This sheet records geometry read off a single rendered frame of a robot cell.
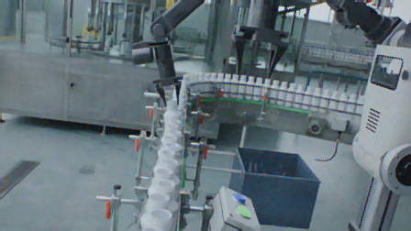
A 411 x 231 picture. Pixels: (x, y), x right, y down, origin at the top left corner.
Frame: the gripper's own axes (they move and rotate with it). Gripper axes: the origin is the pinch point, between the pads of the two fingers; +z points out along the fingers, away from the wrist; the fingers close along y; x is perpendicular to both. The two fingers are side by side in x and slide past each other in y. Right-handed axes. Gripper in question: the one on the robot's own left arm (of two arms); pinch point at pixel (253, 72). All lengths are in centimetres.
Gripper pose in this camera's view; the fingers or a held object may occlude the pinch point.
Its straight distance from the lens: 75.9
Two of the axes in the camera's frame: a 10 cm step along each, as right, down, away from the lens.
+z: -1.4, 9.6, 2.5
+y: 9.9, 1.2, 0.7
